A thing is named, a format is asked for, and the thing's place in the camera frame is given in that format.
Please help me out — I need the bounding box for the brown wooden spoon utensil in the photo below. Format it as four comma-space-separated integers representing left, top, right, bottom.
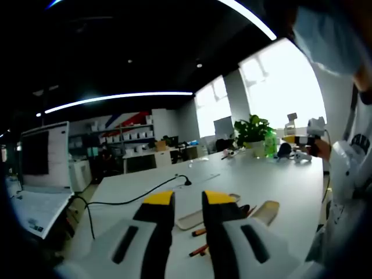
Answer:
237, 204, 258, 219

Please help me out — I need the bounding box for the white office desk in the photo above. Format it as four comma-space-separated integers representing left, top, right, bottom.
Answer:
122, 145, 200, 174

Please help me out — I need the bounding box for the green plastic bottle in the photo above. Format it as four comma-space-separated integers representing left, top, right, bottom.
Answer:
263, 130, 278, 159

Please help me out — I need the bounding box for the white laptop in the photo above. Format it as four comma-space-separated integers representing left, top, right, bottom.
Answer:
5, 121, 77, 239

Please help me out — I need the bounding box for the ceiling light strip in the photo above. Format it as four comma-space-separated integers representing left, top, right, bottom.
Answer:
217, 0, 277, 41
45, 92, 194, 114

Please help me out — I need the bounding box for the white game controller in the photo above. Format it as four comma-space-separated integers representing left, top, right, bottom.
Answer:
292, 152, 313, 164

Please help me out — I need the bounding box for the white boxy figure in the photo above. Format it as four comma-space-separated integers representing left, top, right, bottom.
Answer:
284, 112, 299, 137

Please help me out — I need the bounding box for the person's right hand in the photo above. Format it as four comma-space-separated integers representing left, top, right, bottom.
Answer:
315, 138, 332, 162

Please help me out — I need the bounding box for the grey monitor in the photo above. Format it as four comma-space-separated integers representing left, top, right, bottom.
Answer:
213, 116, 234, 137

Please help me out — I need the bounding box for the white chest-worn device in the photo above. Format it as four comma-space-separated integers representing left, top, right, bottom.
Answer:
331, 140, 367, 202

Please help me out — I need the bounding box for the beige cutlery case base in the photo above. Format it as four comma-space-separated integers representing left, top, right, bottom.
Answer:
249, 200, 280, 227

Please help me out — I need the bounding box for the beige cutlery case lid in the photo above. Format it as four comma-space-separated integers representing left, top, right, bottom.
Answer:
176, 192, 241, 231

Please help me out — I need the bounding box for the white cabinet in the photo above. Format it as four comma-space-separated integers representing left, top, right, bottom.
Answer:
68, 158, 92, 192

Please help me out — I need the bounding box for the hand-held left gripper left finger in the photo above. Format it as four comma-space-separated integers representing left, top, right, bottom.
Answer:
55, 190, 177, 279

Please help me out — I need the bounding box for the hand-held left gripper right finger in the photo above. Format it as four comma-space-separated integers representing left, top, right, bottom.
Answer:
202, 190, 292, 279

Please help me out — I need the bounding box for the storage shelving with white bins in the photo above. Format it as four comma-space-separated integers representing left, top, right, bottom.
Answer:
69, 115, 155, 152

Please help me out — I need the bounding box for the potted green plant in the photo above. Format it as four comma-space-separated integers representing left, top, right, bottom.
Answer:
233, 114, 277, 158

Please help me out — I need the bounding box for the black cable with plug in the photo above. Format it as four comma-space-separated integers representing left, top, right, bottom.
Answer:
72, 174, 193, 241

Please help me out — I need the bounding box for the person's blue face mask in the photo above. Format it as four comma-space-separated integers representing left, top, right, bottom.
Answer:
292, 5, 364, 77

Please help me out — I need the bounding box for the dark blue toy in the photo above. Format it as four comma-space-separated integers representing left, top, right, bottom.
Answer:
276, 143, 292, 160

